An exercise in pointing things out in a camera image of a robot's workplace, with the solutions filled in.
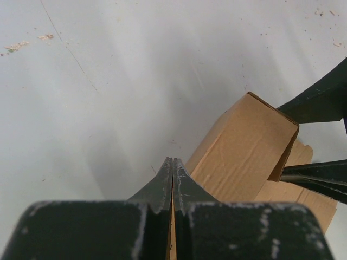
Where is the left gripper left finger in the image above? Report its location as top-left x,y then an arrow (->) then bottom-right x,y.
2,158 -> 174,259

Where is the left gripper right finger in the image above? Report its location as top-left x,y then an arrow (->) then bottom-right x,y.
172,158 -> 333,259

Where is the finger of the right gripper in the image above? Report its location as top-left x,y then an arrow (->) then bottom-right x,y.
281,160 -> 346,204
278,60 -> 346,124

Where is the brown cardboard box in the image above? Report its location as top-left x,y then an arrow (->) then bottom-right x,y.
165,91 -> 338,260

